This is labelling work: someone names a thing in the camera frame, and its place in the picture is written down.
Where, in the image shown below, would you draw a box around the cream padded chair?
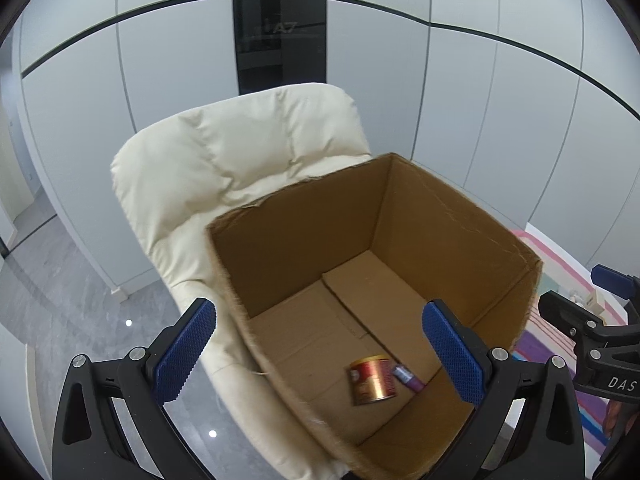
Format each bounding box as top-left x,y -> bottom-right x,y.
110,82 -> 373,480

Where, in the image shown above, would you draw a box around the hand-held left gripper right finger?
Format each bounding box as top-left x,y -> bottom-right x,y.
421,299 -> 586,480

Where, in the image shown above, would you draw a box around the white table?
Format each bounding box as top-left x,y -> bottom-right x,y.
522,222 -> 608,273

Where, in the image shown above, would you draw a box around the person's right hand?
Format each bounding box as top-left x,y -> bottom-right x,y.
604,401 -> 628,436

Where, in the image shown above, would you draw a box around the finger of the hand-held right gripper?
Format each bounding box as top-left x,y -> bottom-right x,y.
539,290 -> 607,343
590,263 -> 640,302

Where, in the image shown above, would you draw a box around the small purple tube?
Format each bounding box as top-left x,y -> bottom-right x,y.
392,364 -> 427,392

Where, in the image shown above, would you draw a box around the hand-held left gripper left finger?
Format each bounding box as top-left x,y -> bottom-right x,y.
51,297 -> 218,480

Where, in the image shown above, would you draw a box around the red and gold tin can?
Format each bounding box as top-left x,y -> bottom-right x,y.
348,355 -> 402,407

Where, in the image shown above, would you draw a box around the dark glass door panel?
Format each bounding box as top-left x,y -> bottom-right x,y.
231,0 -> 329,96

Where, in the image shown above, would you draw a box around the brown cardboard box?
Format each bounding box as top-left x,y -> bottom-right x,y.
206,152 -> 543,480

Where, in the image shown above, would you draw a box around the pastel striped cloth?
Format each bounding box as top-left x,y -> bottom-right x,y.
510,227 -> 640,456

